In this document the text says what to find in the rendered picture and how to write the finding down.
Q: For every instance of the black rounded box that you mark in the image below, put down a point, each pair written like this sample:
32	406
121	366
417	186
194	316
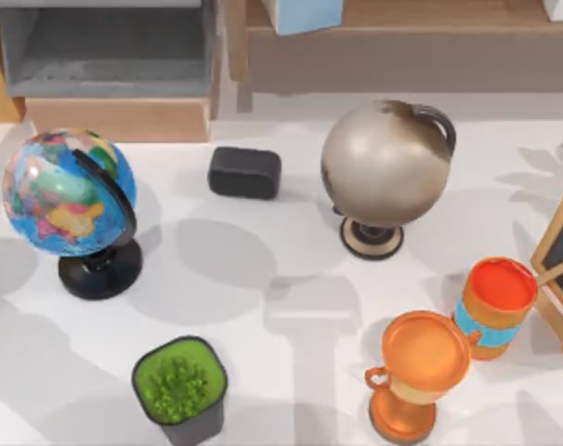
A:
244	173

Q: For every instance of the grey brown globe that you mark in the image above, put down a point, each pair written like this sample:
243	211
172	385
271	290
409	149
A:
383	162

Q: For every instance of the green plant in black pot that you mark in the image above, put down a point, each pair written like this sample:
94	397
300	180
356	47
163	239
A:
181	383

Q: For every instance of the orange trophy cup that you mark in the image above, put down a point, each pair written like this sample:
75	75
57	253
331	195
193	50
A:
421	358

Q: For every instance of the pale wooden drawer front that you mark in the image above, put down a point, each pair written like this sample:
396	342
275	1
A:
114	118

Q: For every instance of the wooden open shelf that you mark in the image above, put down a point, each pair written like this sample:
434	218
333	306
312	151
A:
402	51

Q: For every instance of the light blue box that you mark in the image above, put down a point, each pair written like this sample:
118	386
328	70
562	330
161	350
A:
305	14

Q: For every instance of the blue world globe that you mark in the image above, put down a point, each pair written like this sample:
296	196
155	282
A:
63	195

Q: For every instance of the orange and blue can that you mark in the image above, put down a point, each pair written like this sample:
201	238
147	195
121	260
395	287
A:
493	311

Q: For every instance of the wooden framed blackboard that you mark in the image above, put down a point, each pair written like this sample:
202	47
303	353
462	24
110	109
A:
560	260

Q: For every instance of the pale blue box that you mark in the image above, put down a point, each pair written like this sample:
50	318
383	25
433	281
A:
562	8

